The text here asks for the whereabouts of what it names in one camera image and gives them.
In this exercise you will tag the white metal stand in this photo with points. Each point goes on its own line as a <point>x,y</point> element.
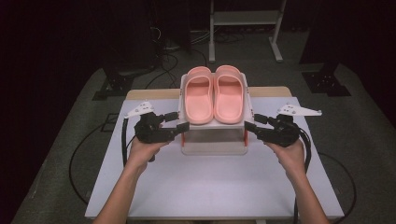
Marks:
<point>246,18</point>

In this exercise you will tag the wooden table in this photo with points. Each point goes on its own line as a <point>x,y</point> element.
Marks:
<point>149,94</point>

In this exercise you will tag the pink rubber slipper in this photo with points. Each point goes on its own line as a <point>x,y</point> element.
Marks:
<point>229,101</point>
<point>198,102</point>

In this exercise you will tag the white table mat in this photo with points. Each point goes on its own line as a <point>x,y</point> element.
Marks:
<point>211,186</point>

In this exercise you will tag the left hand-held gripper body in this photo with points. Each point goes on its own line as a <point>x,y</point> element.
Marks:
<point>151,130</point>

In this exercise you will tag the black stand base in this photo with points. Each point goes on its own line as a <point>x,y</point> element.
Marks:
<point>116,84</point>
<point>325,82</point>

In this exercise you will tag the white two-tier shoe rack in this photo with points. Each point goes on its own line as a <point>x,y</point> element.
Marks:
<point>214,140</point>

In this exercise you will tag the person's right hand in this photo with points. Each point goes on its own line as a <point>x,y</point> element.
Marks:
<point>292,160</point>

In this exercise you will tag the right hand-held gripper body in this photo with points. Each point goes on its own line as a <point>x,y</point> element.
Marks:
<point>283,132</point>

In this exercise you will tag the person's left hand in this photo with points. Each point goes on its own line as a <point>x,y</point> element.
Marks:
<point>140,154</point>

